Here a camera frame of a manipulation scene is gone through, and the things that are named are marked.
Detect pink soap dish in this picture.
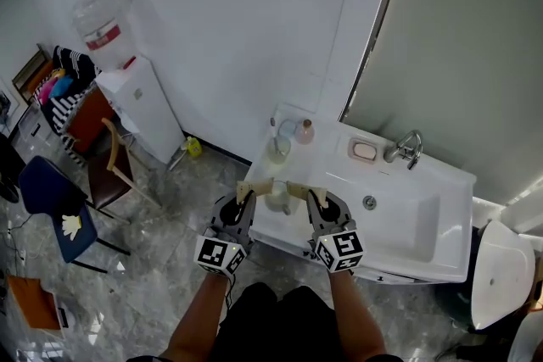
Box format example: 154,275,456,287
347,136,382,163

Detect white washbasin counter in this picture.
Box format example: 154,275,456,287
244,103,479,286

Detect person's right forearm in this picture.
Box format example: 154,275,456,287
327,269,389,362

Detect person's legs black trousers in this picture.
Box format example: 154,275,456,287
210,281,345,362

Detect wooden shelf frame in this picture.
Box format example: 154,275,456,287
11,43,55,103

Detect orange chair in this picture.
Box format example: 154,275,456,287
63,87,117,156

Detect pink round bottle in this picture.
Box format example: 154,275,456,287
294,119,316,147

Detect chrome faucet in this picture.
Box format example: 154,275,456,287
383,130,424,172

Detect blue cloth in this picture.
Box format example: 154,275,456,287
48,75,76,99

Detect white water dispenser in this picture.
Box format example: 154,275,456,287
94,54,187,166

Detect pale soap bar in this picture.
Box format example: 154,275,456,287
354,142,377,160

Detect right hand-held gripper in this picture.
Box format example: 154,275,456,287
307,189,367,275

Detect orange flat box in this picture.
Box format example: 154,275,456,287
5,274,70,332

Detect person's left forearm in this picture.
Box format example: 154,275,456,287
159,271,233,362

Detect clear glass cup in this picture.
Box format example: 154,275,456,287
263,179,294,217

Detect yellow plastic bottle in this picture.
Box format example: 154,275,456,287
184,135,204,159

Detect clear water bottle red label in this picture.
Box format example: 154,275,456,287
70,0,138,74

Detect wooden chair brown seat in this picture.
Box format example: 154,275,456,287
86,116,163,222

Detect thin black cable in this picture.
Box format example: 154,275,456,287
222,274,237,311

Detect blue chair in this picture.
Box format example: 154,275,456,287
17,154,132,275

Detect wall mirror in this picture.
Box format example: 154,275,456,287
338,0,543,208

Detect black white striped cloth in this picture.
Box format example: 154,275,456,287
40,45,103,166

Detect clear round container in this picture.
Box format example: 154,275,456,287
278,119,298,140

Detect pale yellow gloves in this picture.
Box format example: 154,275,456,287
60,214,84,242

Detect clear plastic storage box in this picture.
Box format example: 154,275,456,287
9,100,57,154

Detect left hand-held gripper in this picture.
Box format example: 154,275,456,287
193,191,258,279

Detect pink cloth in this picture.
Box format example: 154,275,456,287
36,75,59,106

